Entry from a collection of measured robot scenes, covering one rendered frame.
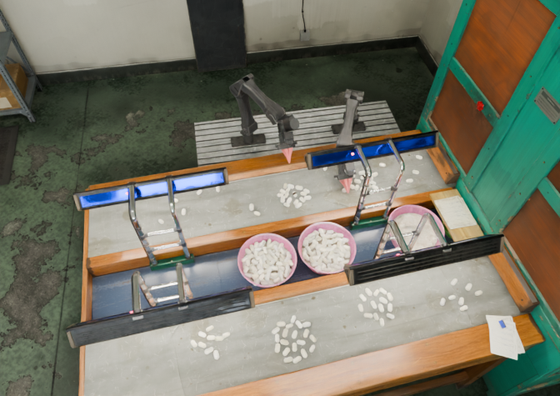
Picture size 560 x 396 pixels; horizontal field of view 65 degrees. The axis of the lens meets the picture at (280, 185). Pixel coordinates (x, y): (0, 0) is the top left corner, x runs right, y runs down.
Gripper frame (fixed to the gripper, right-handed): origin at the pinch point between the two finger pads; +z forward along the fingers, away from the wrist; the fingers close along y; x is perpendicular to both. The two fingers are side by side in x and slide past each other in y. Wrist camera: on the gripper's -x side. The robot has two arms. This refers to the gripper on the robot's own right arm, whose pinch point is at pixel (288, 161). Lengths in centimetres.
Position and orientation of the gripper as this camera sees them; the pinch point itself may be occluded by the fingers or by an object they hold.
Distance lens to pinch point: 221.2
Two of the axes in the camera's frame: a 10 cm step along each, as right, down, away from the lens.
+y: 9.7, -1.8, 1.6
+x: -1.7, -0.5, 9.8
